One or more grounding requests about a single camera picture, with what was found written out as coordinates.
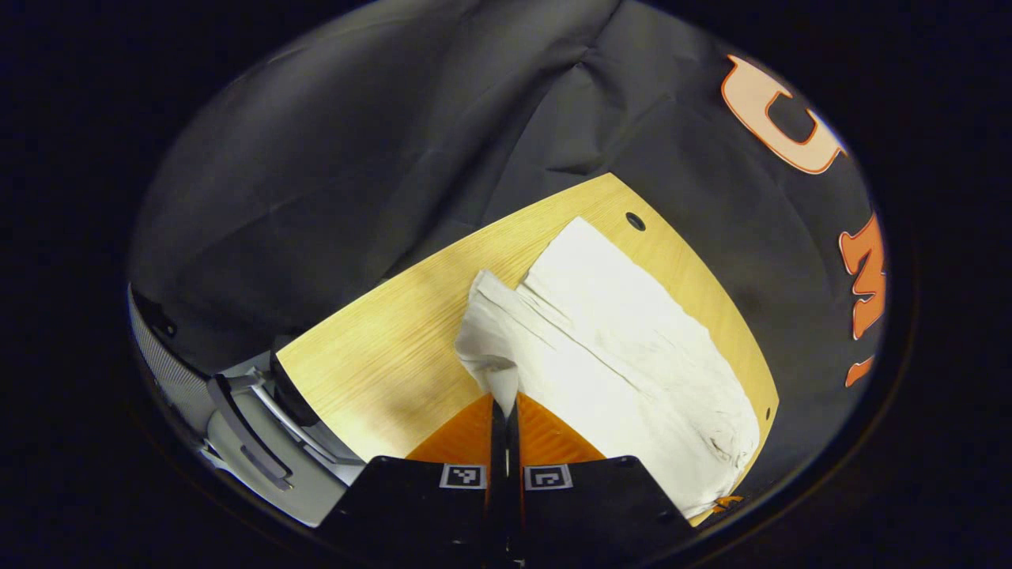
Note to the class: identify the white jeans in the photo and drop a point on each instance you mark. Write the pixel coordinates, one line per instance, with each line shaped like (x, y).
(617, 356)

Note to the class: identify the black backdrop cloth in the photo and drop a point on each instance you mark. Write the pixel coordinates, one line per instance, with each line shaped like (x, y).
(356, 158)

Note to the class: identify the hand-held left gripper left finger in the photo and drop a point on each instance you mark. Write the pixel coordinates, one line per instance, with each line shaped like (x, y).
(411, 514)

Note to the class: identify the white mesh office chair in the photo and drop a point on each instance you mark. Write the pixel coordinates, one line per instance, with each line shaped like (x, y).
(261, 458)

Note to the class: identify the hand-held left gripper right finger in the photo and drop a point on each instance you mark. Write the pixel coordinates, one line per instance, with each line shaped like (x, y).
(601, 514)

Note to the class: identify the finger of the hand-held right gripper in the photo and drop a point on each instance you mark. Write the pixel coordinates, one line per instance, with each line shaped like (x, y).
(727, 501)

